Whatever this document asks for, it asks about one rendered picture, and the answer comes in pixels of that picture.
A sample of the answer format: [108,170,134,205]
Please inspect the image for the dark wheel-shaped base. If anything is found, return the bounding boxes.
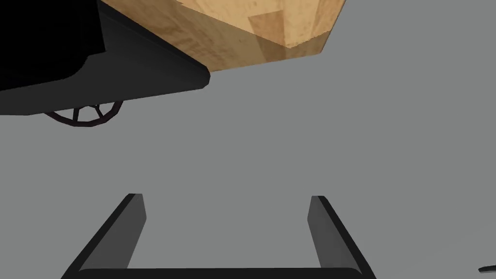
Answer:
[43,100,124,128]

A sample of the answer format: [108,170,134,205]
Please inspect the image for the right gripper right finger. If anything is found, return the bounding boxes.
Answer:
[307,195,376,279]

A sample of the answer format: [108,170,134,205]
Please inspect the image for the light wooden cabinet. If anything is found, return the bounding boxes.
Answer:
[100,0,347,72]

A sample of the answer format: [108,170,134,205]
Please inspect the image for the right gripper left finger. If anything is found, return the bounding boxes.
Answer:
[61,193,147,279]

